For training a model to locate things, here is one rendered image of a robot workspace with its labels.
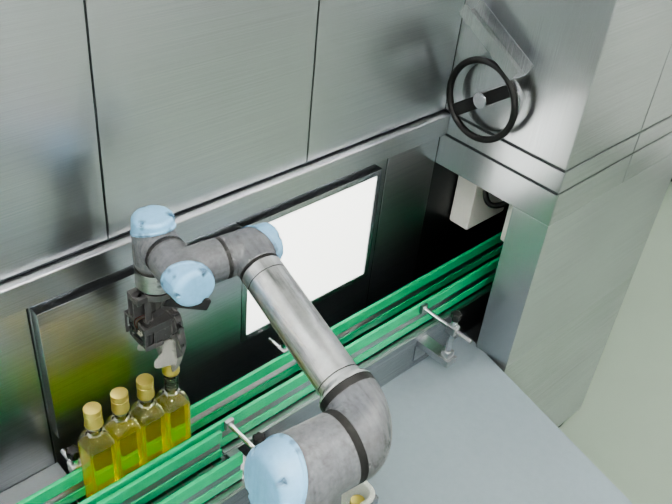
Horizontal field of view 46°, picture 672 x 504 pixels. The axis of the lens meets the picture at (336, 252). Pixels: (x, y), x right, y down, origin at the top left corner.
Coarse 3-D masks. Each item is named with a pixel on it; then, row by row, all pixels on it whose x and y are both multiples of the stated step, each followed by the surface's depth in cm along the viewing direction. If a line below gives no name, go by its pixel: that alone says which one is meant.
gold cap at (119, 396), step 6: (114, 390) 153; (120, 390) 153; (126, 390) 153; (114, 396) 152; (120, 396) 152; (126, 396) 152; (114, 402) 152; (120, 402) 152; (126, 402) 153; (114, 408) 153; (120, 408) 153; (126, 408) 154; (120, 414) 154
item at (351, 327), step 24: (456, 264) 231; (408, 288) 218; (432, 288) 228; (360, 312) 208; (384, 312) 216; (336, 336) 205; (288, 360) 194; (240, 384) 185; (264, 384) 192; (192, 408) 177; (216, 408) 184; (72, 480) 161
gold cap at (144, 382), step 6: (138, 378) 156; (144, 378) 156; (150, 378) 156; (138, 384) 155; (144, 384) 155; (150, 384) 155; (138, 390) 156; (144, 390) 156; (150, 390) 156; (138, 396) 157; (144, 396) 156; (150, 396) 157
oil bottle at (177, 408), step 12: (156, 396) 164; (168, 396) 162; (180, 396) 163; (168, 408) 162; (180, 408) 164; (168, 420) 163; (180, 420) 166; (168, 432) 166; (180, 432) 168; (168, 444) 168
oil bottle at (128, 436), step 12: (108, 420) 157; (132, 420) 157; (120, 432) 155; (132, 432) 157; (120, 444) 156; (132, 444) 159; (120, 456) 158; (132, 456) 161; (120, 468) 160; (132, 468) 163
